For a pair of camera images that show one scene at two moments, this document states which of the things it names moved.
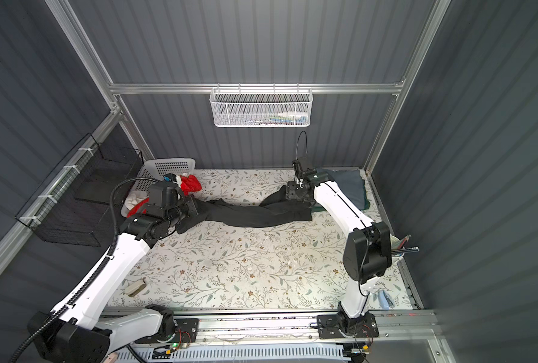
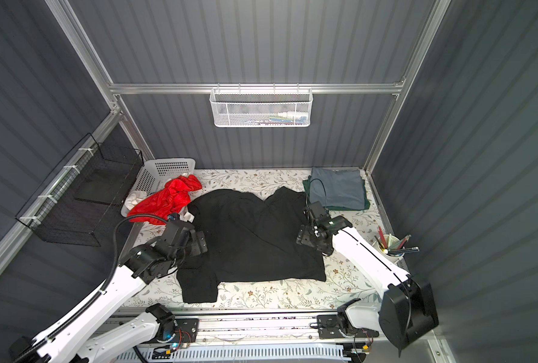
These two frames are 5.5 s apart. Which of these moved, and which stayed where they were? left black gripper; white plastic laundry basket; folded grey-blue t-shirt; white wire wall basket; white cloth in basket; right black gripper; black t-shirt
Moved: left black gripper; right black gripper; black t-shirt
Stayed: white wire wall basket; white cloth in basket; folded grey-blue t-shirt; white plastic laundry basket
